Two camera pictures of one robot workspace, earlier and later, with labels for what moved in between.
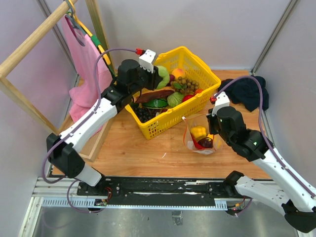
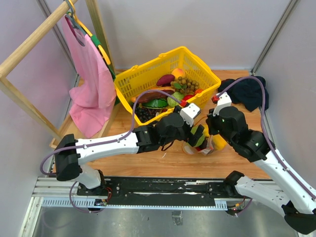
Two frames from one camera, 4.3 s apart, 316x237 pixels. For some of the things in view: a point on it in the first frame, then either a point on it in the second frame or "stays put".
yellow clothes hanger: [94, 38] stays put
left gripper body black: [146, 79] to [184, 133]
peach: [177, 72] stays put
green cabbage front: [175, 98] stays put
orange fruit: [198, 91] stays put
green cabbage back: [163, 73] to [201, 139]
